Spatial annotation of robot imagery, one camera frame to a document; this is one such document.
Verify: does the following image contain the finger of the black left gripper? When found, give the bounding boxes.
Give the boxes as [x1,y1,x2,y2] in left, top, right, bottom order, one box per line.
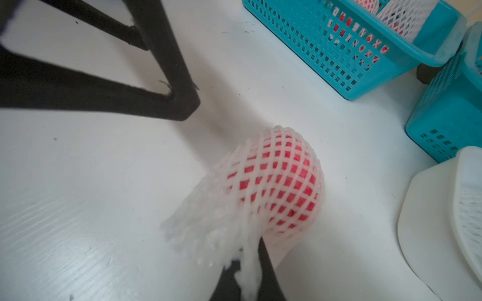
[1,1,201,121]
[41,0,149,51]

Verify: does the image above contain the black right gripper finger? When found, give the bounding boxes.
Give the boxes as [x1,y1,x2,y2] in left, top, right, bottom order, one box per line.
[210,238,286,301]

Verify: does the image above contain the white plastic tub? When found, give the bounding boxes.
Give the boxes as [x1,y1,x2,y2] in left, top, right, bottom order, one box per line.
[397,157,481,300]

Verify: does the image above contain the left teal plastic basket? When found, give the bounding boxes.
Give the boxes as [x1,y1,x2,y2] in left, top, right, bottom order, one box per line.
[243,0,466,100]

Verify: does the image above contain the teal plastic basket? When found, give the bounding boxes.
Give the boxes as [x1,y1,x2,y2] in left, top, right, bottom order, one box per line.
[243,0,466,100]
[405,21,481,163]

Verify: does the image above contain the right teal plastic basket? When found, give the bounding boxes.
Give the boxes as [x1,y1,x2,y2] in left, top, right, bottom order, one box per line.
[405,21,481,163]

